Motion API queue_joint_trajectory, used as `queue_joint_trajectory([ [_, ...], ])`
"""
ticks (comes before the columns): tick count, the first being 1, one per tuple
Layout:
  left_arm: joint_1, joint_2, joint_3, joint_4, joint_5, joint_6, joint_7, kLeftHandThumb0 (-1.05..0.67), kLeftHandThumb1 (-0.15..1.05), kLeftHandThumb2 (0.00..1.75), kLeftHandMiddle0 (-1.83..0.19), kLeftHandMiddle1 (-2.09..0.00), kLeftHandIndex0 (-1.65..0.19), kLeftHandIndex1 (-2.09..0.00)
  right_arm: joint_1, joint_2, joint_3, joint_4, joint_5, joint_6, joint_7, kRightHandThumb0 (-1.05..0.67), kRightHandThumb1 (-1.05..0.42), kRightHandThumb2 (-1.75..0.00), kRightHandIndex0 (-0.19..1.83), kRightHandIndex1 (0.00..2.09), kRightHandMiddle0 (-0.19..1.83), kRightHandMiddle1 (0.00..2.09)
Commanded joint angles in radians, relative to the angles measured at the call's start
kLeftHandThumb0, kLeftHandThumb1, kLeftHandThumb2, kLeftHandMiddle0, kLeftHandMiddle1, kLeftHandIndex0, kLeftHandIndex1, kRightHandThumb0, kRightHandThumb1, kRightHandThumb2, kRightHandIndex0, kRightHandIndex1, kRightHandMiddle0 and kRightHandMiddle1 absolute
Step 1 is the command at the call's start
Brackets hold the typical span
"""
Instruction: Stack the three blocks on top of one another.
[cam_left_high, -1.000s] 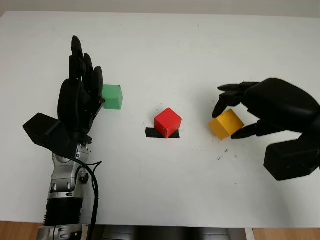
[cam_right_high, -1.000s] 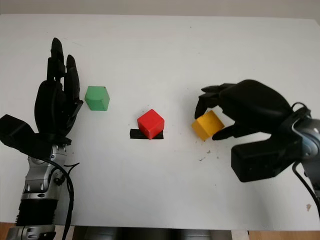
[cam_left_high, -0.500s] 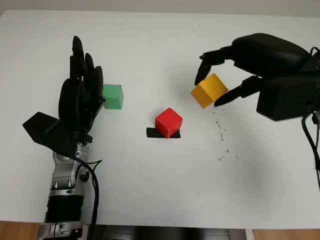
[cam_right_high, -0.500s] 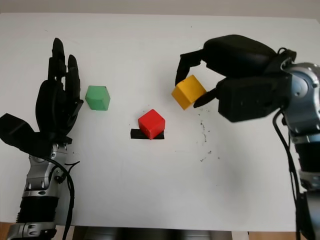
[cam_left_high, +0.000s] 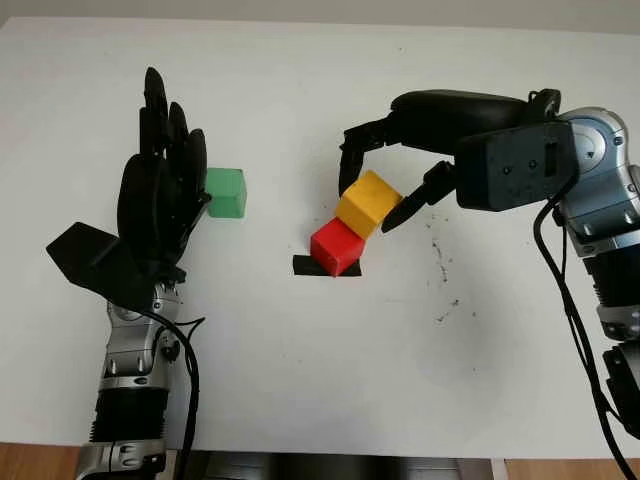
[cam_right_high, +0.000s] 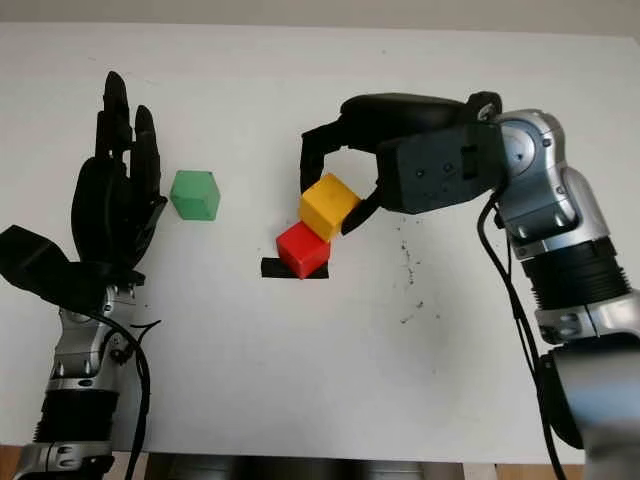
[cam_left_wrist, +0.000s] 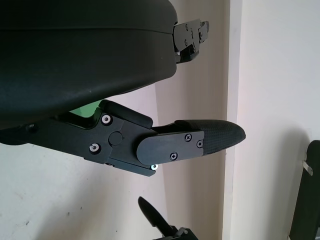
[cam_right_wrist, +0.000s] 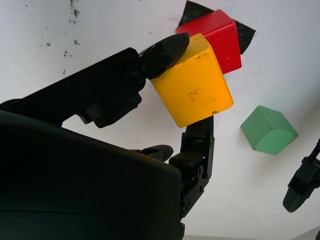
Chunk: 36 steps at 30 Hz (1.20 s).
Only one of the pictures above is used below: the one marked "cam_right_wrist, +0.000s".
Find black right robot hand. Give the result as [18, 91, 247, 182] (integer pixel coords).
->
[0, 32, 216, 240]

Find green wooden block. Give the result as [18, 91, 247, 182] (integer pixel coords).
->
[240, 105, 300, 157]

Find yellow wooden block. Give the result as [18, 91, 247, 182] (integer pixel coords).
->
[148, 33, 234, 129]

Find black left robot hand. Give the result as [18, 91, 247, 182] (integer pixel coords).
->
[282, 137, 320, 214]

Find black tape strip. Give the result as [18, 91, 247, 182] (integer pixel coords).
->
[178, 0, 257, 56]

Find red wooden block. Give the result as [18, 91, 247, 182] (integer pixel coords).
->
[175, 9, 243, 76]

